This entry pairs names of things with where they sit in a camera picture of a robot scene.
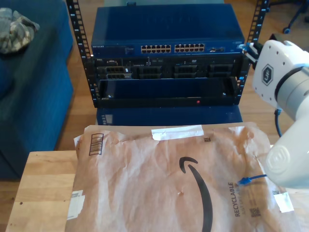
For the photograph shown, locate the blue network cable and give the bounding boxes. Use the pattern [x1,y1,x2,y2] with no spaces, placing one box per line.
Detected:
[238,43,283,187]

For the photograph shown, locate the office chair base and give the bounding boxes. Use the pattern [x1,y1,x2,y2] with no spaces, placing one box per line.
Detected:
[269,0,309,34]

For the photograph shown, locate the blue equipment case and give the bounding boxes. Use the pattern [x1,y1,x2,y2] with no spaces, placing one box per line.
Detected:
[96,106,243,126]

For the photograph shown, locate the black rack server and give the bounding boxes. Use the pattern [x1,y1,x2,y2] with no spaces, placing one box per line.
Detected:
[93,56,244,80]

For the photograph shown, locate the long white tape strip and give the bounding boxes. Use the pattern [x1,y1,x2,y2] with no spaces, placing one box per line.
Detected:
[151,125,205,141]

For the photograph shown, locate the black rack shelf tray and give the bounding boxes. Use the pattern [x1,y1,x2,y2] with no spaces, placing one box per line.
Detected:
[93,77,242,108]

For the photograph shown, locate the short white tape piece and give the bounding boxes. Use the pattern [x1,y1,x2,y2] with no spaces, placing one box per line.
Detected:
[274,192,295,213]

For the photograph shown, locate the brown paper mailer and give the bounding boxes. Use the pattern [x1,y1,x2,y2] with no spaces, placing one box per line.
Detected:
[65,122,302,232]

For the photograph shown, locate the blue sofa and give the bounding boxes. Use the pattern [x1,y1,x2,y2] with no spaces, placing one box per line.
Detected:
[0,0,74,181]

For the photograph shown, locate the white paper label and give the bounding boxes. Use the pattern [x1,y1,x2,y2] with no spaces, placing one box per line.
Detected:
[66,190,85,220]

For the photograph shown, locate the camouflage cloth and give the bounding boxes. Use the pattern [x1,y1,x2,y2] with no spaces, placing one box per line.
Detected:
[0,7,41,54]

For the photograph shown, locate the black perforated rack post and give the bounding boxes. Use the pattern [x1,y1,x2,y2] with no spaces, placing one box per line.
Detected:
[66,0,98,108]
[238,0,270,106]

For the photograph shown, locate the blue network switch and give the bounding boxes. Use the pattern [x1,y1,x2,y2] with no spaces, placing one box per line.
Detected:
[91,4,246,58]

